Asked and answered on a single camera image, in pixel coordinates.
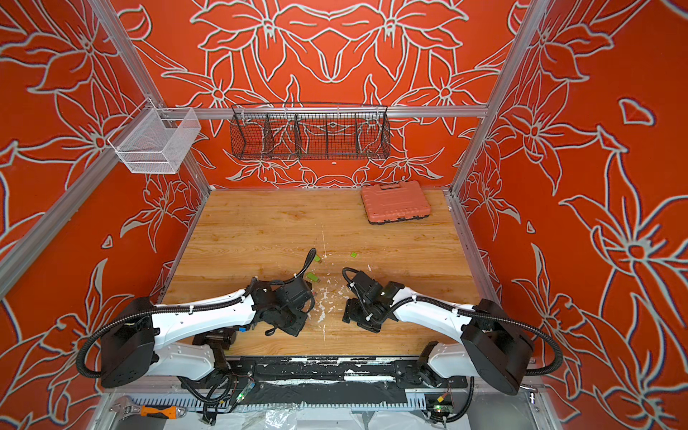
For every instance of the black wire wall basket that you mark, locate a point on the black wire wall basket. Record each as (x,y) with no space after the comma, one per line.
(315,132)

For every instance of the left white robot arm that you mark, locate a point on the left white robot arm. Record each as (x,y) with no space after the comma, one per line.
(148,340)

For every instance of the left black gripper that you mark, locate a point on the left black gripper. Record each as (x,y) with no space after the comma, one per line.
(296,331)

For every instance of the white mesh wall basket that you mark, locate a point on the white mesh wall basket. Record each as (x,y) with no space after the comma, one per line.
(151,144)

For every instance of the red plastic tool case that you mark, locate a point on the red plastic tool case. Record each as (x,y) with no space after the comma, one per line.
(402,201)

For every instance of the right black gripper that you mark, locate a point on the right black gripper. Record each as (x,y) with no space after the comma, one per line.
(351,310)

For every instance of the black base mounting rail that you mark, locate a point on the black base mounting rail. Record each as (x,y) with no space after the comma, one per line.
(400,372)

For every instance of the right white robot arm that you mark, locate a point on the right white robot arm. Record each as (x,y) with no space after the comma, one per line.
(487,343)

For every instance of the orange handled adjustable wrench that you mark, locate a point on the orange handled adjustable wrench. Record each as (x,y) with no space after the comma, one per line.
(125,407)

